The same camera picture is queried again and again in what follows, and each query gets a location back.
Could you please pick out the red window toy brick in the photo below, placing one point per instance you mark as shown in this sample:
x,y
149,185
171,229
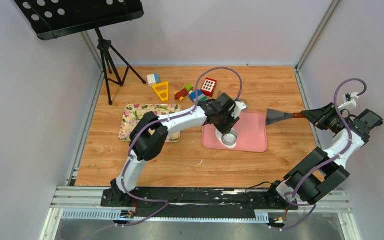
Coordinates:
x,y
208,87

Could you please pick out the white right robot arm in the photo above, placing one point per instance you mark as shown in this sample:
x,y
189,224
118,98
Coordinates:
x,y
322,170

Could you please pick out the metal dough scraper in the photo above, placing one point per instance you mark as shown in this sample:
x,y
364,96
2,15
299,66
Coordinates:
x,y
275,116

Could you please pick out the wooden dough roller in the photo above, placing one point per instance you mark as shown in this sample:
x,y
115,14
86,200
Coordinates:
x,y
219,93

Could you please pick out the white dough ball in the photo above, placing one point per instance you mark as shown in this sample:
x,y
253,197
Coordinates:
x,y
229,140

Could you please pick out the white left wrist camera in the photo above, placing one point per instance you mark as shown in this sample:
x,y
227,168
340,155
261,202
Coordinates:
x,y
240,106

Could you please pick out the blue green white brick stack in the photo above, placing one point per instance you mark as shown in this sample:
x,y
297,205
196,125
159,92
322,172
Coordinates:
x,y
197,95

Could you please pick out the pink rectangular tray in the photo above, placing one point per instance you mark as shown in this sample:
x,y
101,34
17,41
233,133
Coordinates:
x,y
251,132

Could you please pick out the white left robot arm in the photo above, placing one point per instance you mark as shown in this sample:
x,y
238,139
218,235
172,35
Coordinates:
x,y
150,134

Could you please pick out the black tripod stand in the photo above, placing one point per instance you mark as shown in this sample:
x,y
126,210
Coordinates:
x,y
111,73

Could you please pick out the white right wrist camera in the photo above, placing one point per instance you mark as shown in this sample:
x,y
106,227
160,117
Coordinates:
x,y
350,101

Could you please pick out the black perforated stand shelf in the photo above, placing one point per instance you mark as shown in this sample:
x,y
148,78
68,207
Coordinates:
x,y
53,19

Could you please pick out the floral rectangular tray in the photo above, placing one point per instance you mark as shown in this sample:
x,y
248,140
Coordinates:
x,y
133,113

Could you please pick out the white and blue toy block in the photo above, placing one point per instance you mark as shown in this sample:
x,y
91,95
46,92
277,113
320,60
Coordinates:
x,y
153,79

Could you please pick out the yellow triangular toy frame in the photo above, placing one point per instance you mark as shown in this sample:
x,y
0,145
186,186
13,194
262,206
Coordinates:
x,y
162,90

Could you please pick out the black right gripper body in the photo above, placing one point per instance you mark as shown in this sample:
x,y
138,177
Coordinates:
x,y
330,121

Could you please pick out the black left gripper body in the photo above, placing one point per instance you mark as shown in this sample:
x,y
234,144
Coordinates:
x,y
227,122

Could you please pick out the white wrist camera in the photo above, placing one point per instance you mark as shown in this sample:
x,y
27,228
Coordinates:
x,y
350,101
240,106

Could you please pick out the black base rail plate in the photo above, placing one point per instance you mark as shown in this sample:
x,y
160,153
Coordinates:
x,y
197,203

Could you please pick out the red toy brick car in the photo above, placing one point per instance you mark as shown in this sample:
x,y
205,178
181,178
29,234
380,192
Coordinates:
x,y
182,94

